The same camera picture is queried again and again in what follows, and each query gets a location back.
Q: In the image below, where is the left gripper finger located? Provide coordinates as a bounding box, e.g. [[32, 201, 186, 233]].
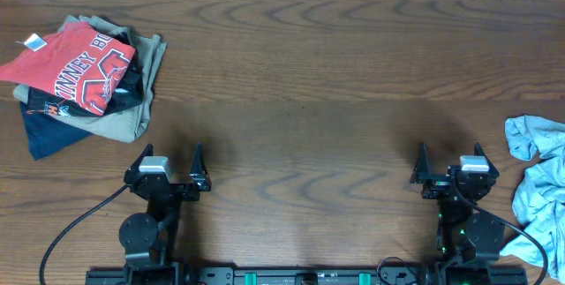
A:
[[128, 144, 154, 171], [190, 143, 208, 176]]

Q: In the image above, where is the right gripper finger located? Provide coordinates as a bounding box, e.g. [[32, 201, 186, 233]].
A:
[[412, 143, 430, 177], [473, 142, 499, 173]]

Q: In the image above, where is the light blue t-shirt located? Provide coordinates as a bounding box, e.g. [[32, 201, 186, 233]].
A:
[[505, 115, 564, 282]]

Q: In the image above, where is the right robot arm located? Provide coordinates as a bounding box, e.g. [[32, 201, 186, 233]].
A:
[[411, 144, 504, 284]]

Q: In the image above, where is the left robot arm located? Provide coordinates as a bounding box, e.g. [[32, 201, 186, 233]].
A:
[[118, 144, 212, 284]]

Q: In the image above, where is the khaki folded garment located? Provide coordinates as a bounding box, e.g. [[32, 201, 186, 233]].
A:
[[12, 14, 169, 144]]

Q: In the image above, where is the black printed folded t-shirt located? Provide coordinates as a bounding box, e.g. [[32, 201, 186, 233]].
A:
[[27, 36, 142, 117]]

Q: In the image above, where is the navy blue folded garment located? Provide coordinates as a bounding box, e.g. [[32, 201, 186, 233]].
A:
[[19, 101, 92, 161]]

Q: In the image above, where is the red printed folded t-shirt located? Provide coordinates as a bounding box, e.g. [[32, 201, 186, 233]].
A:
[[1, 21, 135, 116]]

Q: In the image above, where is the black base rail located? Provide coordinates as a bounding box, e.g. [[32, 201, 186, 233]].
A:
[[85, 264, 528, 285]]

